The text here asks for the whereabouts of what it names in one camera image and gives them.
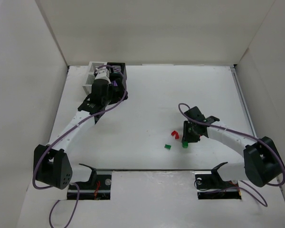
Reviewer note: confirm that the white slatted container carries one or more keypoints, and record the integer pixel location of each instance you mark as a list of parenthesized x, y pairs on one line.
[(89, 75)]

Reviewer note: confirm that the green small lego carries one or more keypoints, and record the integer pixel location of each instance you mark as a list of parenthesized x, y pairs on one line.
[(167, 146)]

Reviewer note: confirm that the green stepped lego brick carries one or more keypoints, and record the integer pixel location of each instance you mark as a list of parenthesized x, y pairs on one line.
[(185, 144)]

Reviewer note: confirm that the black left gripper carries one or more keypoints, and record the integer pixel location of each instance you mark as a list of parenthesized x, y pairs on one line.
[(117, 86)]

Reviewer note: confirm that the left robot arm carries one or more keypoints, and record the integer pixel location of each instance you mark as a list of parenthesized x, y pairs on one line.
[(51, 163)]

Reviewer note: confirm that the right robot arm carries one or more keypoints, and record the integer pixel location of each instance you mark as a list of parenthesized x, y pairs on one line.
[(261, 160)]

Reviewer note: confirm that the black slatted container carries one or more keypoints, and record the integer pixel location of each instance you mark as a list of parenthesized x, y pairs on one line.
[(118, 71)]

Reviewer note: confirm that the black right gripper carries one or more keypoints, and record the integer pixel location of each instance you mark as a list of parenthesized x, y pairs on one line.
[(188, 137)]

